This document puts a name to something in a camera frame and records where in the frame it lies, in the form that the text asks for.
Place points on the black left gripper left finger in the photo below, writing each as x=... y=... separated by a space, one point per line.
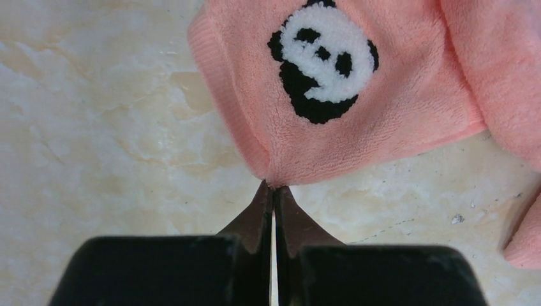
x=232 y=267

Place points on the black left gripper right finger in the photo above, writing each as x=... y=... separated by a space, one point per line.
x=315 y=268

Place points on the pink panda towel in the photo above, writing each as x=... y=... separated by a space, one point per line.
x=310 y=90

